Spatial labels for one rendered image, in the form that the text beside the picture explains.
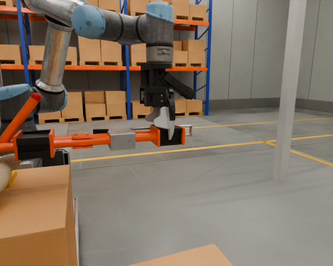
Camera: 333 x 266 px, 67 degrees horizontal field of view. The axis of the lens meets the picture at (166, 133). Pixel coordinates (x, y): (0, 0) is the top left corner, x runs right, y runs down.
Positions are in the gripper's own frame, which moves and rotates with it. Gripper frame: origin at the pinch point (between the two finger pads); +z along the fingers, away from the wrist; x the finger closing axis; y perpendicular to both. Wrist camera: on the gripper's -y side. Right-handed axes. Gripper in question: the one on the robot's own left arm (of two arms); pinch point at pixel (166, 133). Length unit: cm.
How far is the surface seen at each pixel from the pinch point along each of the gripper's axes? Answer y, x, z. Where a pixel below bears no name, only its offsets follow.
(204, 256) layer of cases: -22, -14, 59
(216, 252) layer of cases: -29, -14, 59
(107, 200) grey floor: 0, -187, 114
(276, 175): -208, -167, 106
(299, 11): -212, -161, -86
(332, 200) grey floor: -227, -104, 113
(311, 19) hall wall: -877, -748, -237
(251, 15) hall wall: -656, -832, -253
